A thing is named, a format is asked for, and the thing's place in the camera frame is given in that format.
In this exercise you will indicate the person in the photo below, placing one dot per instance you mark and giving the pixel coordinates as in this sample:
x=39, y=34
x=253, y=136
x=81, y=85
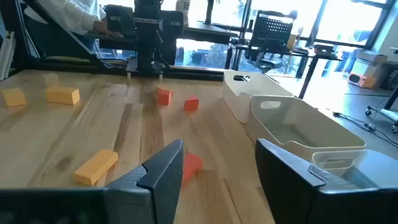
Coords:
x=71, y=12

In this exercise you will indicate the small orange appliance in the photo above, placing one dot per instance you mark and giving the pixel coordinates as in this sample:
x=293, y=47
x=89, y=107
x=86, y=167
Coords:
x=360, y=80

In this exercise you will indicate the white plastic bin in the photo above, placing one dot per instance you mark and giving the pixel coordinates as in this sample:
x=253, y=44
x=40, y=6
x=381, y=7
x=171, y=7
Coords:
x=236, y=93
x=311, y=124

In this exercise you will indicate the long red wooden block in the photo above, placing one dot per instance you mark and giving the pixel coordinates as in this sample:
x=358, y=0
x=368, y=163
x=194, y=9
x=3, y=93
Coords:
x=192, y=166

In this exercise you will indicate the rolling stand base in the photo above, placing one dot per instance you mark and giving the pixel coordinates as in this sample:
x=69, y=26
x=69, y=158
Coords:
x=385, y=113

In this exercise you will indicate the red wooden cube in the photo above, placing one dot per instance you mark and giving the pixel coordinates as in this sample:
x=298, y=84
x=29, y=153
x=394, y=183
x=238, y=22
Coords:
x=164, y=97
x=191, y=104

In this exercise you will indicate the white carton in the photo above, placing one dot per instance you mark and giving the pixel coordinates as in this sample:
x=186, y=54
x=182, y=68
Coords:
x=183, y=12

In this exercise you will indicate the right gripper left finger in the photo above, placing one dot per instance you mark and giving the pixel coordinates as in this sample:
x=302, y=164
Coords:
x=155, y=193

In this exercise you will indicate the black side desk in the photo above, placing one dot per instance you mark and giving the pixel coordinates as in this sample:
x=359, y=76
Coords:
x=308, y=81

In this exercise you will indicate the small brown box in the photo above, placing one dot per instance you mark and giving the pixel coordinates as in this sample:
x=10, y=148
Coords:
x=323, y=49

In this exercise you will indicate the black mesh office chair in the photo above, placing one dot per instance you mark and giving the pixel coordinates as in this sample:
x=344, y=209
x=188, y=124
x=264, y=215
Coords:
x=270, y=31

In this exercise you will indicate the black office desk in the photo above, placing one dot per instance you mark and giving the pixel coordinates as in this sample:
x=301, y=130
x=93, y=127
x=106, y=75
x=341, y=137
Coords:
x=211, y=32

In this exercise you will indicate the yellow wooden block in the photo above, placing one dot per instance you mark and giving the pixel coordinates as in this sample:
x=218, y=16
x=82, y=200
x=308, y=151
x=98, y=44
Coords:
x=14, y=98
x=94, y=168
x=62, y=95

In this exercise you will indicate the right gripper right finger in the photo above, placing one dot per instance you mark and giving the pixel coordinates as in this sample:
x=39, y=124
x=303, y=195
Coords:
x=289, y=193

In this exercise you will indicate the white storage box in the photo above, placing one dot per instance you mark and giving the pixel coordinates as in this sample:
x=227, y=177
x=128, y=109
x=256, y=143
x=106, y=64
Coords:
x=370, y=57

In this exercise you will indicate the person's hand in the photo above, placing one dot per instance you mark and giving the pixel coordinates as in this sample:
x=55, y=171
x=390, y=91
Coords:
x=107, y=29

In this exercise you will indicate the silver aluminium profile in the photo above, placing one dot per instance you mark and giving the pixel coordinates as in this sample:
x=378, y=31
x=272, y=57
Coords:
x=6, y=56

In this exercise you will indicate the clear plastic bin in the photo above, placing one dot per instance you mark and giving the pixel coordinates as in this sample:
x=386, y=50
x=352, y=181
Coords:
x=373, y=165

